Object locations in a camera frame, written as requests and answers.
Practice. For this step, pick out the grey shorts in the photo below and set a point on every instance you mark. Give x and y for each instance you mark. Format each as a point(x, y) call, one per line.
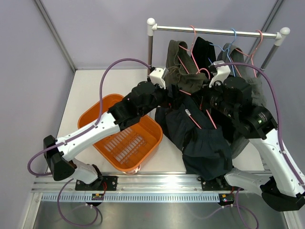
point(258, 97)

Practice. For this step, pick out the black shorts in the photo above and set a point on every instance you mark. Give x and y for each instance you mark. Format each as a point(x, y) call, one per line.
point(202, 53)

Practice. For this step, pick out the slotted cable duct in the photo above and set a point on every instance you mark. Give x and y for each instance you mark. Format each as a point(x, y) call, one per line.
point(134, 197)

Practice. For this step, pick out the olive green shorts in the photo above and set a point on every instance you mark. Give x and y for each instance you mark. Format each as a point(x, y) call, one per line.
point(181, 69)

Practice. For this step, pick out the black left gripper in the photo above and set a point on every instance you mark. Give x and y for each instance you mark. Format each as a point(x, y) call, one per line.
point(174, 101)

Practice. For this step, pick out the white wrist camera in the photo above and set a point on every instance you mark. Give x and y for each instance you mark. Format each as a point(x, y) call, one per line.
point(157, 77)
point(220, 73)

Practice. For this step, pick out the navy blue shorts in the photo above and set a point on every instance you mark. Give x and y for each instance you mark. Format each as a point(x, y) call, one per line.
point(205, 152)

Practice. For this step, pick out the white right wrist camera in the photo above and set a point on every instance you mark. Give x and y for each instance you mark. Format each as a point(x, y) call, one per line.
point(220, 73)

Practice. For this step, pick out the orange plastic basket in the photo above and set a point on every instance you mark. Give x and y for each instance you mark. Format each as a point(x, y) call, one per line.
point(130, 149)

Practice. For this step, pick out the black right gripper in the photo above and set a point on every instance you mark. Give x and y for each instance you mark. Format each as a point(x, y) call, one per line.
point(201, 96)

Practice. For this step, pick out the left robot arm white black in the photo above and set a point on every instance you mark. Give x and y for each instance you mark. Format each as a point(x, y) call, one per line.
point(60, 153)

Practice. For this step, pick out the blue hanger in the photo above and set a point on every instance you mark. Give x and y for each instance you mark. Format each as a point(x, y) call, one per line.
point(226, 50)

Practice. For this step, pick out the aluminium mounting rail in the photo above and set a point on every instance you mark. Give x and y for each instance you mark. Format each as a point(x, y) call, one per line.
point(137, 183)

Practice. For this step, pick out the metal clothes rack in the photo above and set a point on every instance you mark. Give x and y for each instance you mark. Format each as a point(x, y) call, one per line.
point(278, 37)

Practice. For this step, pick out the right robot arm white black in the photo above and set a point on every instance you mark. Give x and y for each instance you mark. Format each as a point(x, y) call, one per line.
point(283, 191)

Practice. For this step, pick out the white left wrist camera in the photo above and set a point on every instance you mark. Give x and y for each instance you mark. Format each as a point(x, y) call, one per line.
point(157, 77)

